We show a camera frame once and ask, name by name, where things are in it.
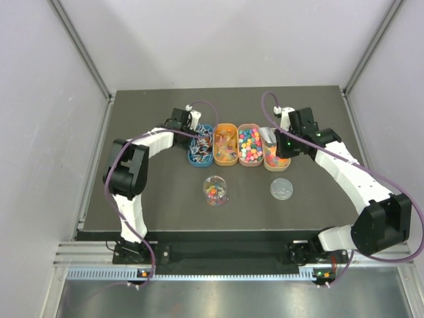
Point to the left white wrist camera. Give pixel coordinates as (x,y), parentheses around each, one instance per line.
(194,117)

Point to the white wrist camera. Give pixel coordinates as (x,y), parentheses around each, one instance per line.
(194,117)
(283,114)

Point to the clear jar lid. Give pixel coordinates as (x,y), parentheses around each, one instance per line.
(281,189)

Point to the orange tray of candies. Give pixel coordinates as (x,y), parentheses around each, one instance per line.
(226,145)

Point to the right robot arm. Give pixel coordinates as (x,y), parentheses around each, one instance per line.
(383,217)

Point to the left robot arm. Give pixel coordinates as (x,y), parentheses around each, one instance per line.
(126,175)

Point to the blue tray of lollipops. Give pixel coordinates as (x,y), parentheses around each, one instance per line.
(200,153)

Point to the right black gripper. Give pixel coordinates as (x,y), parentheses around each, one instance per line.
(281,152)

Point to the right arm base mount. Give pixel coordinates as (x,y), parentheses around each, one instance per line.
(303,252)

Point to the clear plastic jar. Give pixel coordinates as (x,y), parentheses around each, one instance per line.
(215,191)

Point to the slotted cable duct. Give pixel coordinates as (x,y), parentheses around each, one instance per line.
(140,275)

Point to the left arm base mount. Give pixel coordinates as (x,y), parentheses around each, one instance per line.
(129,253)

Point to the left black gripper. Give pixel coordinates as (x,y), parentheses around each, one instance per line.
(194,138)

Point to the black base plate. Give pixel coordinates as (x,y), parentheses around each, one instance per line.
(222,258)

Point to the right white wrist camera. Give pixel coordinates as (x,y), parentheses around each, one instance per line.
(283,114)

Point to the pink tray of star candies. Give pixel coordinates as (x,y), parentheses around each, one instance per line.
(250,148)

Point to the beige tray of gummies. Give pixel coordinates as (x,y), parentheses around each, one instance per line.
(272,162)

